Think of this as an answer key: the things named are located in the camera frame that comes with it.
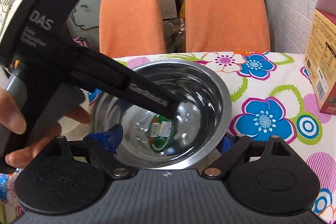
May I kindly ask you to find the stainless steel bowl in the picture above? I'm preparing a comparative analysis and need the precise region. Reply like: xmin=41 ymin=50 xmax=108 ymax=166
xmin=92 ymin=60 xmax=232 ymax=169

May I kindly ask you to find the floral tablecloth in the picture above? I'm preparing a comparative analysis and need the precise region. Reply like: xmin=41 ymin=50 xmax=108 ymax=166
xmin=1 ymin=52 xmax=335 ymax=223

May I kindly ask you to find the red cracker box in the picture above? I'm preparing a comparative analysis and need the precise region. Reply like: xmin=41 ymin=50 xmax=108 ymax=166
xmin=304 ymin=0 xmax=336 ymax=115

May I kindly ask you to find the person's left hand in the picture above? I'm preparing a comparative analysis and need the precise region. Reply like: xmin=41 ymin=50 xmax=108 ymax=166
xmin=0 ymin=87 xmax=92 ymax=169

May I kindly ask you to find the left orange chair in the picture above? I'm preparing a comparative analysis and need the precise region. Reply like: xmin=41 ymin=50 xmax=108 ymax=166
xmin=99 ymin=0 xmax=167 ymax=58

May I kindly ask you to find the right orange chair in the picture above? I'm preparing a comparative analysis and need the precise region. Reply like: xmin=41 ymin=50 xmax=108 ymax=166
xmin=185 ymin=0 xmax=270 ymax=53

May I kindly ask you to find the orange chair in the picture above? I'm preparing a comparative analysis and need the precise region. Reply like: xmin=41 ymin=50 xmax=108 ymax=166
xmin=185 ymin=0 xmax=270 ymax=53
xmin=99 ymin=0 xmax=167 ymax=58

